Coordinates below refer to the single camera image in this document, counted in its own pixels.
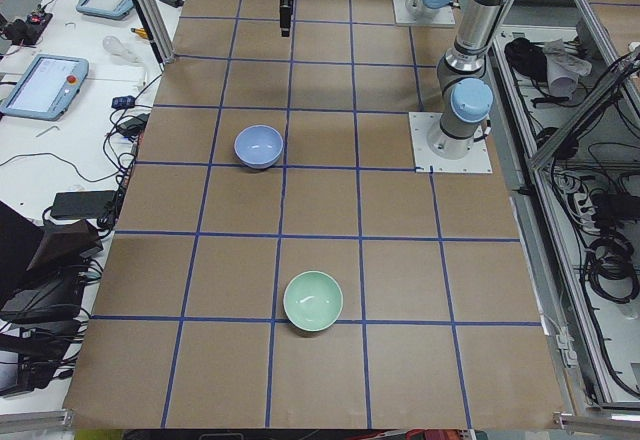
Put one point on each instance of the near teach pendant tablet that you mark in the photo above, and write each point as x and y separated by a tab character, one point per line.
47	88

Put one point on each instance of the blue ceramic bowl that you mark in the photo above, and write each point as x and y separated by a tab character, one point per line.
258	146

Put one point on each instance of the white square mounting plate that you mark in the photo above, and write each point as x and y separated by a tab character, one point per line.
435	152

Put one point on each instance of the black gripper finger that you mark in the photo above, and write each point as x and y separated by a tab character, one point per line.
285	21

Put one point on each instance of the green ceramic bowl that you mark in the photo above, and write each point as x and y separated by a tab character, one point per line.
313	301

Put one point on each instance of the aluminium frame post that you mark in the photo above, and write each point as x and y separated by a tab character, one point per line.
151	20

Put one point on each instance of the teach pendant tablet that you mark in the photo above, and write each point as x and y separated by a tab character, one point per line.
47	88
109	9

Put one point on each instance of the brown paper table mat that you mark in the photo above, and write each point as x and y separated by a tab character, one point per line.
440	326

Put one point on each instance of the white power strip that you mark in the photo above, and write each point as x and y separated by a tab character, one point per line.
582	209

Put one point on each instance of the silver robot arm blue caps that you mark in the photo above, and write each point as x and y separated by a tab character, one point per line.
467	99

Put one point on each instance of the far teach pendant tablet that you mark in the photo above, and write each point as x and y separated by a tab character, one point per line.
109	9

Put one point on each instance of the gold cylindrical tool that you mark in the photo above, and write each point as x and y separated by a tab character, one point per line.
140	32

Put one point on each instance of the black flat power brick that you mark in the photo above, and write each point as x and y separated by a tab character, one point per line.
82	204

